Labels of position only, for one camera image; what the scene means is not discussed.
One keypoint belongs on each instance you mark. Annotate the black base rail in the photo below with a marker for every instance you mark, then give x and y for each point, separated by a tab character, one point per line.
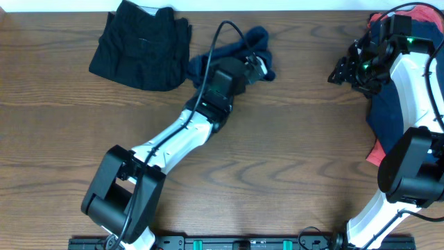
315	242

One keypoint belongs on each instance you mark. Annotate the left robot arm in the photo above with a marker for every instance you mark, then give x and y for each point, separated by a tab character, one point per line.
123	195

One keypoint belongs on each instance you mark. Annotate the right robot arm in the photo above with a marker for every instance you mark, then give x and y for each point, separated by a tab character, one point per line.
410	176

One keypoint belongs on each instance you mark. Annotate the navy blue garment in pile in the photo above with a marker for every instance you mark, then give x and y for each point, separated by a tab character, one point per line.
385	115

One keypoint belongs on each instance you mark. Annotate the navy blue shorts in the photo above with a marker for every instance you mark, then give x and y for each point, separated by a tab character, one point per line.
257	39

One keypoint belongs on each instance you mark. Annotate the folded black shorts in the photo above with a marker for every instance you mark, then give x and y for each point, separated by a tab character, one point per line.
143	51

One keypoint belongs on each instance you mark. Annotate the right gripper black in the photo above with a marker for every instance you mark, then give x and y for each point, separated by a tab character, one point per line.
345	71

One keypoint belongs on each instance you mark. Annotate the red garment in pile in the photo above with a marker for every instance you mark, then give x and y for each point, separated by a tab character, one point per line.
422	15

